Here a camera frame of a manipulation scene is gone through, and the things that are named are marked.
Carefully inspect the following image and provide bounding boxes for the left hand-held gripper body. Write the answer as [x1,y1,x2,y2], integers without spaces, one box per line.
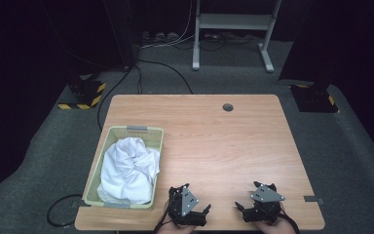
[168,183,208,227]

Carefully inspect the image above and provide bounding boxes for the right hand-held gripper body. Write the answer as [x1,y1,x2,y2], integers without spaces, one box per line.
[248,182,286,225]

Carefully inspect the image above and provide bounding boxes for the white shirt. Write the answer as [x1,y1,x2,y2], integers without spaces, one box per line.
[96,136,161,206]

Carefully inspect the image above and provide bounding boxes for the pale green plastic laundry basket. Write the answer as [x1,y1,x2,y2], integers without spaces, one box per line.
[82,125,165,210]

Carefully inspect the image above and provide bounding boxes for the person's right hand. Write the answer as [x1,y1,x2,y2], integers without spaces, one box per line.
[260,204,296,234]

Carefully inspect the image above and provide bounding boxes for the person's left hand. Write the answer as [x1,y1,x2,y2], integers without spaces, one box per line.
[157,200,197,234]

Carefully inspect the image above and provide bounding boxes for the grey tape strip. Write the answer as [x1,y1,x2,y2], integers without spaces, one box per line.
[303,195,325,206]

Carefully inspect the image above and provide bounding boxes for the black yellow striped stand base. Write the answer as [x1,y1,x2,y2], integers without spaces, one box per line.
[56,75,107,111]
[289,83,340,114]

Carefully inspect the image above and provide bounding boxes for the power strip with plugs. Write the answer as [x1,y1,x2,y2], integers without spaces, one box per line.
[140,30,181,45]

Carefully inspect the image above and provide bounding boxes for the white metal stand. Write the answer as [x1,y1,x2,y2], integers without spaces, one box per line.
[191,0,282,73]

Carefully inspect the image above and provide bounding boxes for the black upright column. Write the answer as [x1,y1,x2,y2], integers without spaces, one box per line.
[102,0,136,72]

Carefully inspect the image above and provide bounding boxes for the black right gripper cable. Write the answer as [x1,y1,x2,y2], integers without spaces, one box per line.
[280,205,301,234]

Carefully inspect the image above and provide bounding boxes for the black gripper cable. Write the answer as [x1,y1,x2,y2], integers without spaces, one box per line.
[280,205,301,234]
[153,202,171,234]

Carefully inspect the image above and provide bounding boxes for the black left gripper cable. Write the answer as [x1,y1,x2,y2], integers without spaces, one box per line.
[153,202,171,234]

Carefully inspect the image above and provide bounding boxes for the long black floor cable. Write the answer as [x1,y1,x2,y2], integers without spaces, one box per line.
[137,58,195,96]

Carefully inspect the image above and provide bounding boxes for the curved black floor cable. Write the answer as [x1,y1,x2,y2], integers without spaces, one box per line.
[96,65,134,132]

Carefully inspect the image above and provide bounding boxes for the black looped floor cable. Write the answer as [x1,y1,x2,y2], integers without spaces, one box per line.
[46,193,85,228]

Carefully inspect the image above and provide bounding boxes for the white cables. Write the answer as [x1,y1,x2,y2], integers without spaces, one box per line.
[138,0,197,51]

